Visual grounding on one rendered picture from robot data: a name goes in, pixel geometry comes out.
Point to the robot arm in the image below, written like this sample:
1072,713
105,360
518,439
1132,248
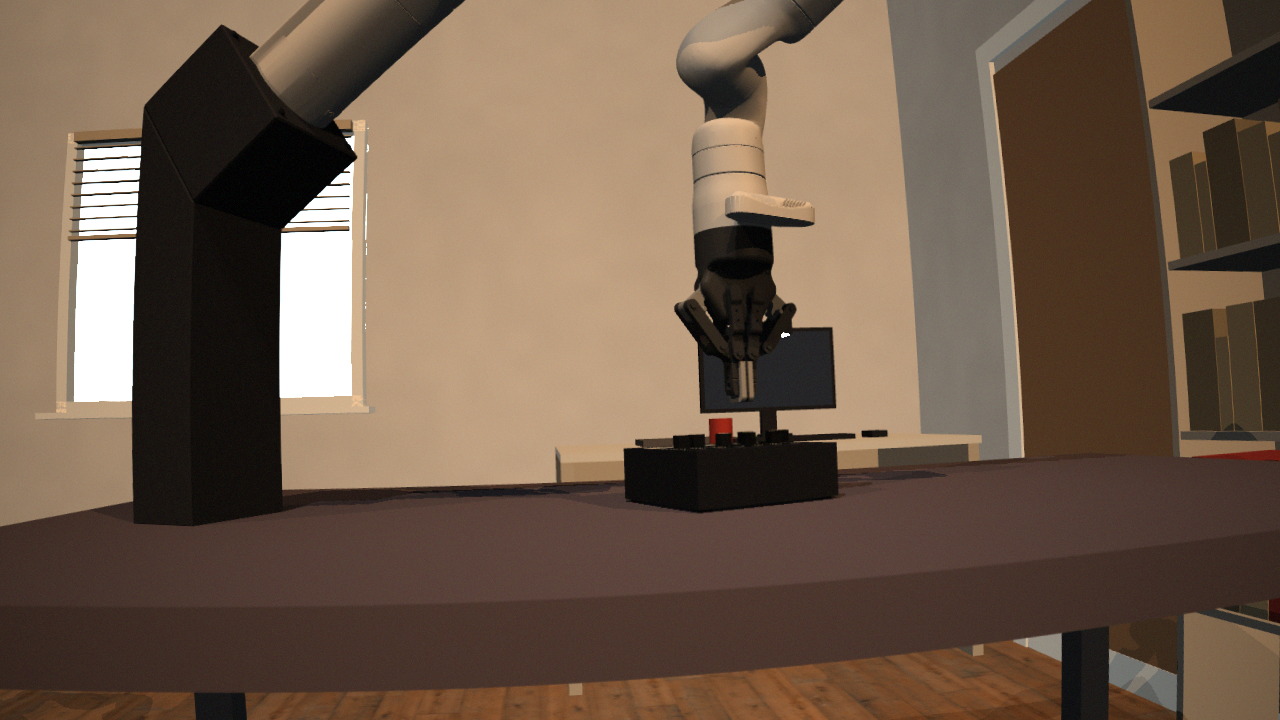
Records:
328,52

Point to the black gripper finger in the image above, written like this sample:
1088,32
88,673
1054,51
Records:
779,315
730,347

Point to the black lighting desk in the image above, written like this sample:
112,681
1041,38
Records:
711,477

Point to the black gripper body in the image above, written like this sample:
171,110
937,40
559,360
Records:
730,255

